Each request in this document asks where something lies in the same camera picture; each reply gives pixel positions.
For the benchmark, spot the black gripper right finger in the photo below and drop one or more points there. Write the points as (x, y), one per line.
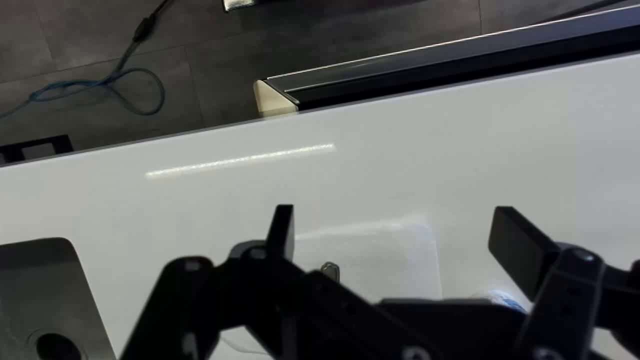
(567, 292)

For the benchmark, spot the stainless steel sink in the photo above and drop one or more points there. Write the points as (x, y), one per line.
(40, 287)

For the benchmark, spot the beige corner bracket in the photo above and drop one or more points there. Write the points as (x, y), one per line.
(271, 100)

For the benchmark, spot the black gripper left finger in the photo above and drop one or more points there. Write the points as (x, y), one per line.
(201, 307)

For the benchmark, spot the black metal frame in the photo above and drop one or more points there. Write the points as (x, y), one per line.
(33, 148)

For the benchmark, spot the small white object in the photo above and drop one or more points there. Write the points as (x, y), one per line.
(238, 4)

